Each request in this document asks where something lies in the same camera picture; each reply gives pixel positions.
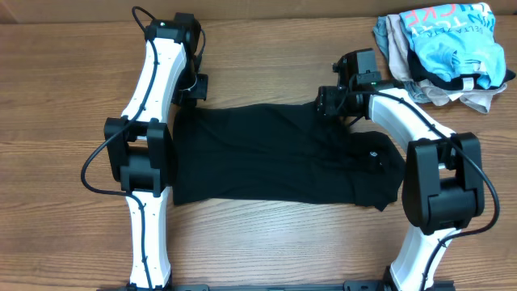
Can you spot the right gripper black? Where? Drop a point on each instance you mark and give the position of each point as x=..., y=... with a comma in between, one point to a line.
x=323, y=102

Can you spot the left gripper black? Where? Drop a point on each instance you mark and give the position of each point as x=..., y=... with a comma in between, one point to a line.
x=191, y=92

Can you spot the black t-shirt with logo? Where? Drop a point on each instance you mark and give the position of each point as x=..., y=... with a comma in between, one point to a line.
x=282, y=152

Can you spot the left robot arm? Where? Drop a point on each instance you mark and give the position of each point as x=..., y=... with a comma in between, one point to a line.
x=139, y=143

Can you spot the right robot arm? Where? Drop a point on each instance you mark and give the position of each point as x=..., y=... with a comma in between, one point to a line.
x=442, y=189

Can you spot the light blue printed t-shirt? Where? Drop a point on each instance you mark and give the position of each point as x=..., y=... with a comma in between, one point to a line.
x=456, y=41

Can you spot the black folded garment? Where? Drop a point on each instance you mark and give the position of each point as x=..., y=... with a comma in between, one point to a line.
x=419, y=73

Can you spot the beige folded garment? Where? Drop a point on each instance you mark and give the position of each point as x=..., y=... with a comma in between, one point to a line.
x=479, y=100

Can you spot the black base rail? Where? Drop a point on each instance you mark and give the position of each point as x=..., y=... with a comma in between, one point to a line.
x=274, y=287

